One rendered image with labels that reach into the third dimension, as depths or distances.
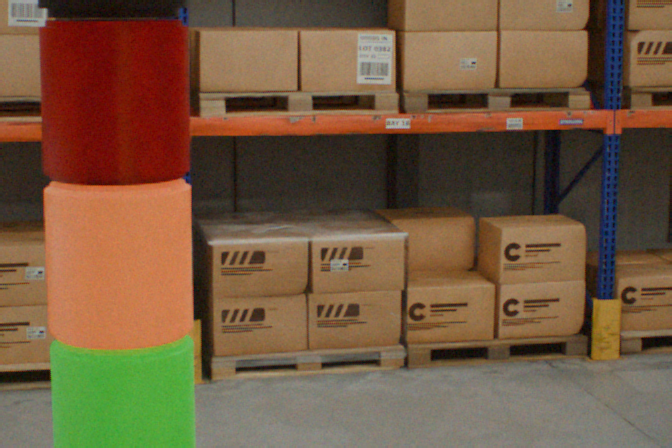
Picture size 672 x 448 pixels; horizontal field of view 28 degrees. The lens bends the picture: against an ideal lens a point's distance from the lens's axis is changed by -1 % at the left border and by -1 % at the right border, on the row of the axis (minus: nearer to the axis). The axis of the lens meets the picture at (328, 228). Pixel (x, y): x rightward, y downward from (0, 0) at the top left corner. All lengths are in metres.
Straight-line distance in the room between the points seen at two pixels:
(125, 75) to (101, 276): 0.07
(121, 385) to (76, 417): 0.02
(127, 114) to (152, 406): 0.10
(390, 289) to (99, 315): 7.90
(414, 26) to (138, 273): 7.82
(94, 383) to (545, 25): 8.09
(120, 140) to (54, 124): 0.02
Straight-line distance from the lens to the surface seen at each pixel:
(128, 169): 0.44
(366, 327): 8.36
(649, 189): 10.34
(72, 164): 0.44
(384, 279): 8.32
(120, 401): 0.46
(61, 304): 0.46
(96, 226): 0.44
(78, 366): 0.46
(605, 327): 8.79
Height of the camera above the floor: 2.33
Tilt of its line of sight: 10 degrees down
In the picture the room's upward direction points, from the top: straight up
